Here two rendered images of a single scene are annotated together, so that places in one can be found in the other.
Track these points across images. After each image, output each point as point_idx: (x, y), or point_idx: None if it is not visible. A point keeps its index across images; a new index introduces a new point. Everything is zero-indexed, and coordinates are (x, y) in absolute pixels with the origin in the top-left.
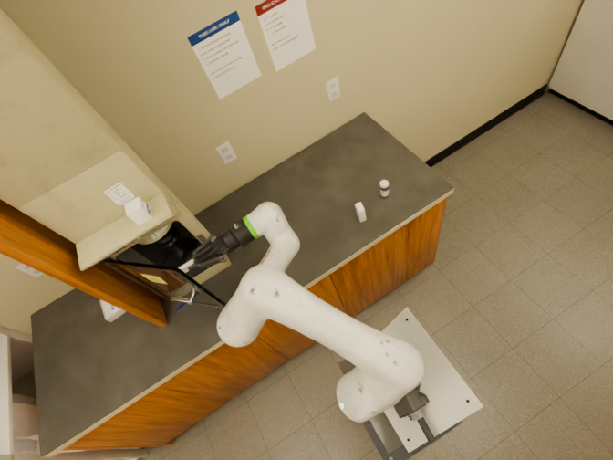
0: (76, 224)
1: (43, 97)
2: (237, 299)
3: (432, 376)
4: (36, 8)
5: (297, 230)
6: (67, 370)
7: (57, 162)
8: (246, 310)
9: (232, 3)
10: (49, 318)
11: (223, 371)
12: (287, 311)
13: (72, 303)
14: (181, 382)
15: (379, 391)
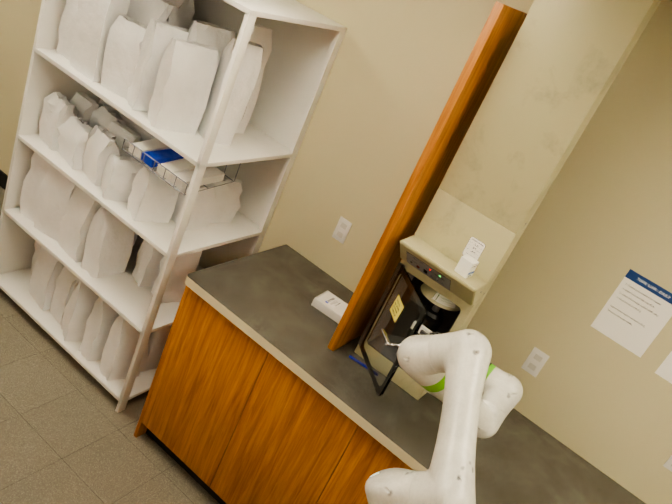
0: (434, 228)
1: (535, 174)
2: (451, 332)
3: None
4: (583, 161)
5: (490, 463)
6: (257, 279)
7: (488, 198)
8: (447, 339)
9: None
10: (290, 258)
11: (276, 441)
12: (464, 366)
13: (311, 272)
14: (266, 388)
15: (419, 481)
